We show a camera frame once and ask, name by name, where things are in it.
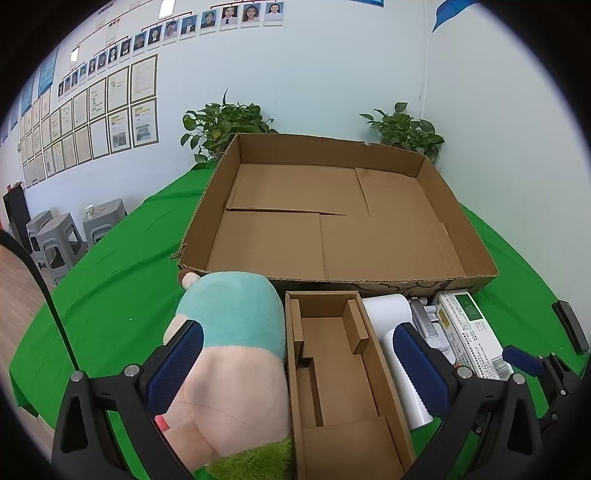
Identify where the white printed carton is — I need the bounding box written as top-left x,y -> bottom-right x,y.
434,291 -> 514,380

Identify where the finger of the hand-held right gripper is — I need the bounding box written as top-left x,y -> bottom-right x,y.
502,345 -> 583,430

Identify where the blue wall banner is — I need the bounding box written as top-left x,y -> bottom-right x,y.
431,0 -> 481,33

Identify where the large shallow cardboard box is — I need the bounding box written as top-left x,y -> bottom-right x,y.
172,133 -> 499,296

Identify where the wall of framed certificates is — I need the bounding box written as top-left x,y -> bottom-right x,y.
18,54 -> 159,190

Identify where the white and silver gadget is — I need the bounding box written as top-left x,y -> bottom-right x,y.
410,298 -> 455,361

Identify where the green tablecloth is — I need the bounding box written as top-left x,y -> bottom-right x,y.
8,166 -> 587,480

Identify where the white hair dryer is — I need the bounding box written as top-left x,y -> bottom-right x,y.
361,294 -> 435,430

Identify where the pink and teal plush toy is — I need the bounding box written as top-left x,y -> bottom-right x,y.
163,271 -> 296,480

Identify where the grey plastic stool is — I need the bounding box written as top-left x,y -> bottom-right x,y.
25,210 -> 54,254
82,198 -> 129,245
34,218 -> 86,284

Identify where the small cardboard box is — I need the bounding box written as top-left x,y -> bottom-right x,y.
284,291 -> 416,480

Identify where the black flat bar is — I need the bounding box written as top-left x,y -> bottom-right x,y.
553,300 -> 590,355

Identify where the black upright board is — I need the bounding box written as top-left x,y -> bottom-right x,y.
2,184 -> 31,250

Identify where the thin black curved rod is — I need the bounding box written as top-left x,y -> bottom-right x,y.
0,229 -> 80,374

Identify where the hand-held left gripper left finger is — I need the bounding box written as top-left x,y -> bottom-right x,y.
52,318 -> 205,480

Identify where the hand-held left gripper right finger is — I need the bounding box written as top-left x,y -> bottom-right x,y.
392,322 -> 543,480

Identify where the row of portrait photos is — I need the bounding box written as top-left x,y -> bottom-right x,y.
58,2 -> 284,97

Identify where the green potted plant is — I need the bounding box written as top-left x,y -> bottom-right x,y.
181,90 -> 279,169
360,102 -> 445,164

